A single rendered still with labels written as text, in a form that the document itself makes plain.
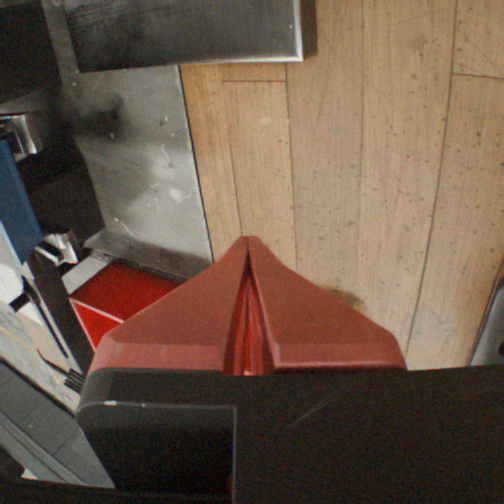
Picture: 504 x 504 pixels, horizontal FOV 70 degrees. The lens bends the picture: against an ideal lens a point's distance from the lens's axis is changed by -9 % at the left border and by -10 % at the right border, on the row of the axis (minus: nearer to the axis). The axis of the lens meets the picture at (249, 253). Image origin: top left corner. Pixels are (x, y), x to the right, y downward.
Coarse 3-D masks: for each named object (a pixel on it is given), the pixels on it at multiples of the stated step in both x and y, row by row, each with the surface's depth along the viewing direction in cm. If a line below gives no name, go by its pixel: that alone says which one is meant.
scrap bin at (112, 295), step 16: (112, 272) 37; (128, 272) 37; (144, 272) 36; (80, 288) 35; (96, 288) 35; (112, 288) 35; (128, 288) 35; (144, 288) 34; (160, 288) 34; (80, 304) 34; (96, 304) 33; (112, 304) 33; (128, 304) 33; (144, 304) 33; (80, 320) 36; (96, 320) 38; (112, 320) 40; (96, 336) 38
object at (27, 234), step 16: (0, 144) 21; (0, 160) 21; (0, 176) 21; (16, 176) 22; (0, 192) 21; (16, 192) 22; (0, 208) 21; (16, 208) 22; (0, 224) 21; (16, 224) 22; (32, 224) 24; (16, 240) 22; (32, 240) 24; (16, 256) 22
